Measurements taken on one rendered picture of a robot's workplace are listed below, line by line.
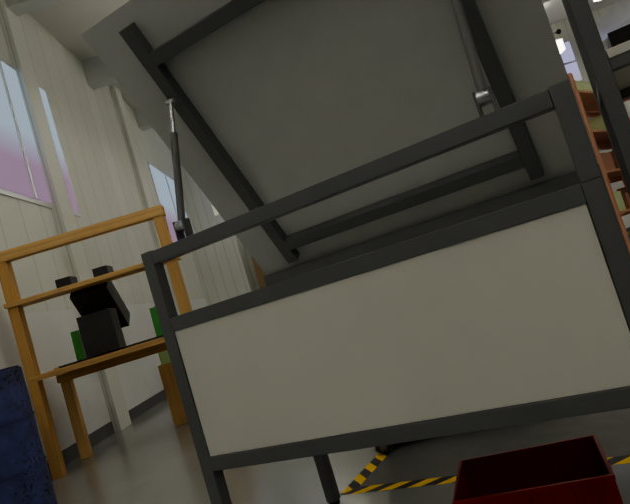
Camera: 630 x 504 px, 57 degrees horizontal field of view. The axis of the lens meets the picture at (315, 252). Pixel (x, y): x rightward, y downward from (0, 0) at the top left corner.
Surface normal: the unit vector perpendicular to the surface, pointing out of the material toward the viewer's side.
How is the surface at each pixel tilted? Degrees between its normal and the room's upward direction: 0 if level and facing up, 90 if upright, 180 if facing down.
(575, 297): 90
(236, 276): 90
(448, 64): 126
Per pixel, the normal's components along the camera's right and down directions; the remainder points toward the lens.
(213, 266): -0.03, -0.07
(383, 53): -0.20, 0.62
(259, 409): -0.46, 0.07
